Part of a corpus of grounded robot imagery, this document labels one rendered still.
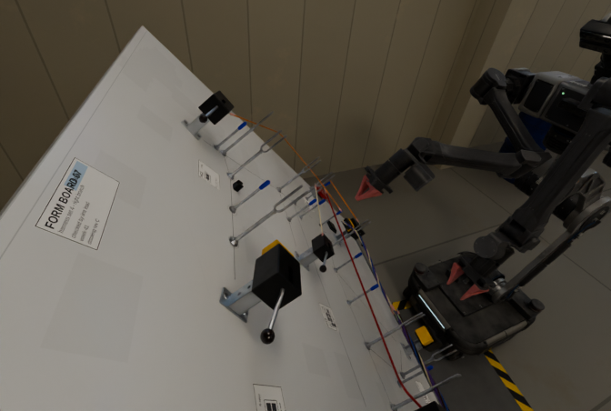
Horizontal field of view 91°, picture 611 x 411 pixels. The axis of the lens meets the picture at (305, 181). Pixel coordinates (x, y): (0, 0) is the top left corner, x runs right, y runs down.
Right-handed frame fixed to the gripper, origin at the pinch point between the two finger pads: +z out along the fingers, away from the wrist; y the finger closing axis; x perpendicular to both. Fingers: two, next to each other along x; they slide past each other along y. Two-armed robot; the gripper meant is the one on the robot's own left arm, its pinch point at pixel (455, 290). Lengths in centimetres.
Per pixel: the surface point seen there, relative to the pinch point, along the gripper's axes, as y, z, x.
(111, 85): -24, -14, -95
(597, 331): 18, 12, 191
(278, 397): 17, -1, -73
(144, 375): 16, -7, -89
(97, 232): 4, -10, -94
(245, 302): 8, -6, -77
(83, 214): 2, -11, -95
